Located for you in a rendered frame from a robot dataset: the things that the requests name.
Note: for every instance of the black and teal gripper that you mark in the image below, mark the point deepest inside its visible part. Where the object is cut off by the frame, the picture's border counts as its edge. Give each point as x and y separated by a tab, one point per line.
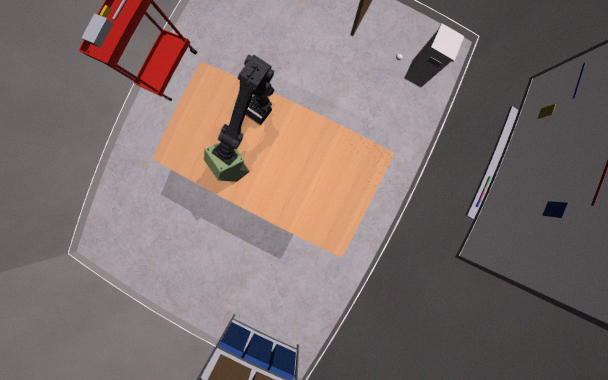
263	105

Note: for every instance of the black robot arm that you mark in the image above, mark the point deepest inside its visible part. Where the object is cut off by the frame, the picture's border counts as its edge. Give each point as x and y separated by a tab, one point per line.
259	71

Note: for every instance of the black control desk with knobs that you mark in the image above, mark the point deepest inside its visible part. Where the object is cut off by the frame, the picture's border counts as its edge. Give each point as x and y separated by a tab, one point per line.
253	112

